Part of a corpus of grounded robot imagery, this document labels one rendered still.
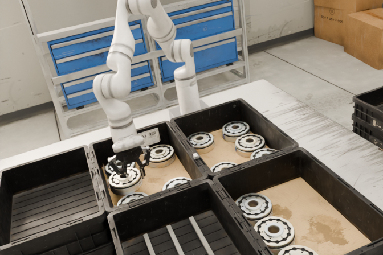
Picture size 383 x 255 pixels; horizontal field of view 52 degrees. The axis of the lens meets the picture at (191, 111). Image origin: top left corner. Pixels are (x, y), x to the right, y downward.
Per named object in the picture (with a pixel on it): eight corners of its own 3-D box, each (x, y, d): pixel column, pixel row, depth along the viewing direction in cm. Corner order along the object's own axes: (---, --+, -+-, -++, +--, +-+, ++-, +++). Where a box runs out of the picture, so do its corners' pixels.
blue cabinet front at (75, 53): (68, 109, 314) (46, 41, 288) (153, 84, 334) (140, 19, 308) (68, 110, 312) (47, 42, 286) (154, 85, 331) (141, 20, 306)
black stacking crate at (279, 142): (174, 146, 151) (168, 120, 146) (243, 124, 159) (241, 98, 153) (215, 209, 117) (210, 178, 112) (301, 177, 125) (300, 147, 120)
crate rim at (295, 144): (169, 124, 147) (168, 119, 146) (241, 102, 154) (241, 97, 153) (211, 184, 113) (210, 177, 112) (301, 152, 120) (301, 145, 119)
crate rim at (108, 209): (89, 149, 139) (87, 143, 138) (169, 124, 147) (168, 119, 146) (108, 220, 105) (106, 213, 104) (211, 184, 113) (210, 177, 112)
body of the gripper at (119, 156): (135, 126, 123) (141, 151, 127) (108, 134, 121) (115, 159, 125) (141, 137, 116) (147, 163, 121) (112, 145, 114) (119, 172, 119)
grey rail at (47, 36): (33, 41, 291) (31, 35, 289) (237, -7, 337) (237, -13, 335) (33, 45, 283) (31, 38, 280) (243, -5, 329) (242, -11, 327)
